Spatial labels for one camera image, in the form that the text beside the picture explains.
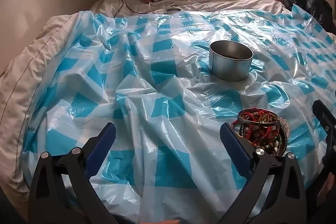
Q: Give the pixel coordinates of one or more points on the round metal tin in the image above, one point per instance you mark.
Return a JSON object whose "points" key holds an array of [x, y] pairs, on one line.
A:
{"points": [[228, 66]]}

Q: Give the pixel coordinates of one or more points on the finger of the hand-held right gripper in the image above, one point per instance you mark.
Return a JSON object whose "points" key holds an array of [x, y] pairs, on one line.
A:
{"points": [[328, 121]]}

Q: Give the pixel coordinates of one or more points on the round metal lid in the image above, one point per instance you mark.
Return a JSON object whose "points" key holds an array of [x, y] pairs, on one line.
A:
{"points": [[172, 10]]}

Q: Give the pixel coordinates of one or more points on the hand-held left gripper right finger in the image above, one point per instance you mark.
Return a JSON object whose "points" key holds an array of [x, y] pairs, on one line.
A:
{"points": [[232, 144]]}

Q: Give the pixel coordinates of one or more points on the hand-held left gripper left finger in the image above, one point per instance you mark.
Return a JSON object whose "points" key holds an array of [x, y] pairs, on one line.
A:
{"points": [[103, 141]]}

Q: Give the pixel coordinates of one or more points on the black plastic bag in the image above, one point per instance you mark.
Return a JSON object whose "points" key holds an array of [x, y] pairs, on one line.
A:
{"points": [[312, 6]]}

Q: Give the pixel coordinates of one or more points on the blue checkered plastic sheet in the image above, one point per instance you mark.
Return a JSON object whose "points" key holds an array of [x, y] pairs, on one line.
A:
{"points": [[168, 98]]}

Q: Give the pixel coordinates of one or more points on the white duvet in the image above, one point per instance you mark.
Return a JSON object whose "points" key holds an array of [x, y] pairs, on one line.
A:
{"points": [[31, 56]]}

